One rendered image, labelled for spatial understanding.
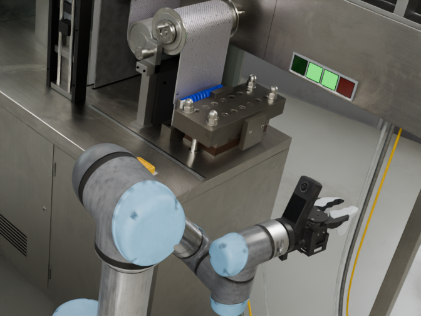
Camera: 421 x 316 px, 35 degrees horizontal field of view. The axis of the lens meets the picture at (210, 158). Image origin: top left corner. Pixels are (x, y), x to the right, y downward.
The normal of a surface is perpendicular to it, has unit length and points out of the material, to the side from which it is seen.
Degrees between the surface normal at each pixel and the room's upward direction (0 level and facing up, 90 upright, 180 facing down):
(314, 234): 82
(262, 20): 90
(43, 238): 90
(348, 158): 0
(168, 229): 82
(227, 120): 0
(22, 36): 0
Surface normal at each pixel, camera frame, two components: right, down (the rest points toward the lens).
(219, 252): -0.80, 0.22
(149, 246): 0.60, 0.40
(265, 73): -0.46, 0.41
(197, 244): 0.79, 0.23
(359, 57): -0.65, 0.32
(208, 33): 0.74, 0.46
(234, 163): 0.16, -0.83
